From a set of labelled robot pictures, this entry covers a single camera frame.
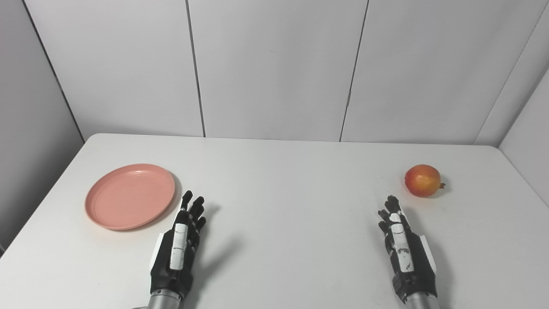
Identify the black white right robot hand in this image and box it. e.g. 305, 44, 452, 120
377, 195, 438, 303

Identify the pink round plate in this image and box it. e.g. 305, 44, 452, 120
84, 163, 176, 231

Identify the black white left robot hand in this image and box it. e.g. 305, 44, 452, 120
150, 190, 207, 300

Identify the red yellow pomegranate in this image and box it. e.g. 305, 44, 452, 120
404, 164, 446, 198

